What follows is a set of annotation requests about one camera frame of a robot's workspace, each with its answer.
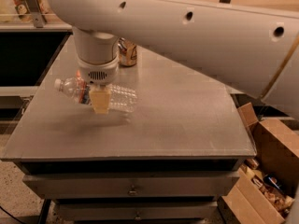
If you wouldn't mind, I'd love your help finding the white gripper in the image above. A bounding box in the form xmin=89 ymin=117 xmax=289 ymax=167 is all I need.
xmin=78 ymin=55 xmax=119 ymax=114

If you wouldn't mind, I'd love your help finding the clear plastic water bottle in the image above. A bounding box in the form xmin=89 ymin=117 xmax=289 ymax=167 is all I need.
xmin=54 ymin=77 xmax=137 ymax=113

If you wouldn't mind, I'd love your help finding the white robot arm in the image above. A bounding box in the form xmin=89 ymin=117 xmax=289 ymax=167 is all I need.
xmin=48 ymin=0 xmax=299 ymax=119

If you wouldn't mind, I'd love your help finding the gold soda can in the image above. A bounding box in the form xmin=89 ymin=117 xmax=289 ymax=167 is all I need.
xmin=118 ymin=38 xmax=137 ymax=67

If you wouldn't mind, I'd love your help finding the grey metal drawer cabinet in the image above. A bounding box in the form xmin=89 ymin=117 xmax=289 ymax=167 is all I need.
xmin=2 ymin=41 xmax=256 ymax=224

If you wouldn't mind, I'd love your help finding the upper cabinet drawer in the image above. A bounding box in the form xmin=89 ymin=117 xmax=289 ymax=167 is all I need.
xmin=23 ymin=171 xmax=239 ymax=200

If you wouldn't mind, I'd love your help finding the cabinet drawer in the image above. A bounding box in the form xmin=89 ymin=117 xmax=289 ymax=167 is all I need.
xmin=23 ymin=171 xmax=239 ymax=200
xmin=55 ymin=202 xmax=217 ymax=221

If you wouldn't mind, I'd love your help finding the lower cabinet drawer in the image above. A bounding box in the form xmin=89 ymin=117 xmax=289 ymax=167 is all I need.
xmin=55 ymin=202 xmax=217 ymax=221

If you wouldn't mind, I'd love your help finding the cardboard box of snacks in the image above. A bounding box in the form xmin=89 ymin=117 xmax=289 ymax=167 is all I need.
xmin=219 ymin=103 xmax=299 ymax=224

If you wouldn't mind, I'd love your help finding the left metal bracket post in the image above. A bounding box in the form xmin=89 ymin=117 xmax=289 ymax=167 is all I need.
xmin=25 ymin=0 xmax=46 ymax=28

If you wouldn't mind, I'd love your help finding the black floor cable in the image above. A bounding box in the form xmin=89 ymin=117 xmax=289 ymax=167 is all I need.
xmin=0 ymin=204 xmax=28 ymax=224

